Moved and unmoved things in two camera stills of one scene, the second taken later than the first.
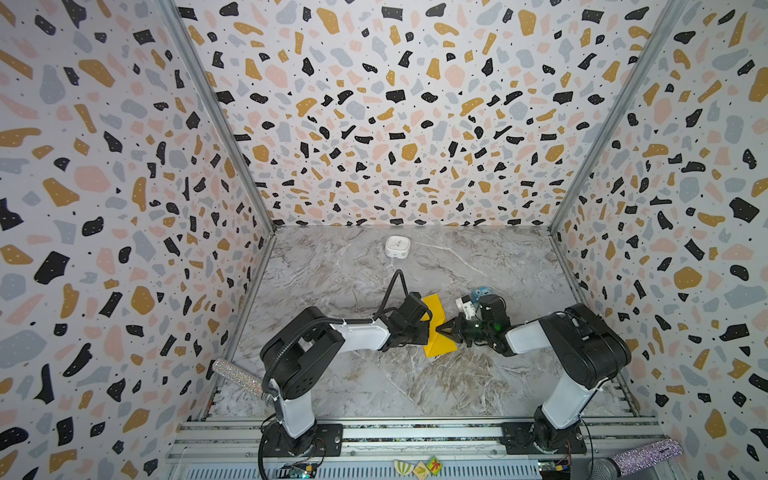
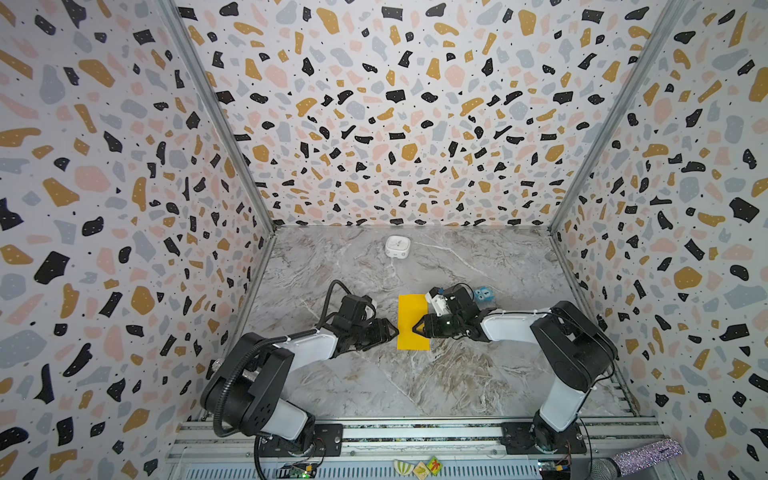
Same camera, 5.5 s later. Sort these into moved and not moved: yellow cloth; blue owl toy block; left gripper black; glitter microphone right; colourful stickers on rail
Moved: left gripper black; yellow cloth
Not moved: colourful stickers on rail; glitter microphone right; blue owl toy block
